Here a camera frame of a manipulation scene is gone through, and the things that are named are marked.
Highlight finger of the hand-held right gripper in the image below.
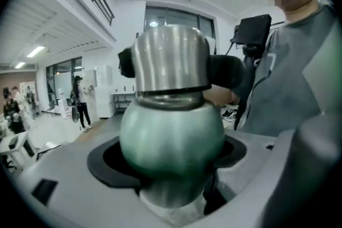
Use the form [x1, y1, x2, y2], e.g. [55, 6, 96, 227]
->
[118, 46, 137, 79]
[209, 53, 247, 89]

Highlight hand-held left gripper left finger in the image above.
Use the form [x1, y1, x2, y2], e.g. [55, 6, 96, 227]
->
[87, 138, 143, 196]

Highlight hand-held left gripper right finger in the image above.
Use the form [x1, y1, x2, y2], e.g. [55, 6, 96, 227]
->
[212, 138, 248, 169]

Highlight steel flask cap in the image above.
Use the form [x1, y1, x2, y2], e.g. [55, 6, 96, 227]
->
[130, 24, 212, 97]

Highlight green steel flask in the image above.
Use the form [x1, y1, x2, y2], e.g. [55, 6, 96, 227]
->
[119, 93, 226, 209]

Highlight person's right forearm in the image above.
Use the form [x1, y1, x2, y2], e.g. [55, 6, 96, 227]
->
[204, 87, 240, 106]

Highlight grey metal shelf unit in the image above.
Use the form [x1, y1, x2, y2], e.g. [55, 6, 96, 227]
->
[112, 92, 136, 111]

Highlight black white sneakers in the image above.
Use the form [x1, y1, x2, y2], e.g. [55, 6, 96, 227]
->
[220, 108, 239, 123]

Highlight white cabinet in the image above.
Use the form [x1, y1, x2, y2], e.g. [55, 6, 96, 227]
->
[84, 65, 115, 119]

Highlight black round bag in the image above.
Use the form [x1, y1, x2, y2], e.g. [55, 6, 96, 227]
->
[71, 103, 80, 124]

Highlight person's grey shirt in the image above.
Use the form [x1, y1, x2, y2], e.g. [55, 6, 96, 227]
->
[235, 4, 340, 139]

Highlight white red carton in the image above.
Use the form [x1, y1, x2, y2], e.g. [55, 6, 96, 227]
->
[57, 88, 73, 120]

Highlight black chair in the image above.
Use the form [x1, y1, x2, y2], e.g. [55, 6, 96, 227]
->
[46, 100, 57, 117]

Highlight small white table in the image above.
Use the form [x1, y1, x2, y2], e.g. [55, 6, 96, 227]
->
[0, 130, 38, 169]

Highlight small black case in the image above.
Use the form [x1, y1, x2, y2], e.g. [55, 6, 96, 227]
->
[7, 137, 19, 150]

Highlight roll-up banner stand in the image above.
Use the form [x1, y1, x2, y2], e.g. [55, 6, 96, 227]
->
[19, 81, 37, 119]

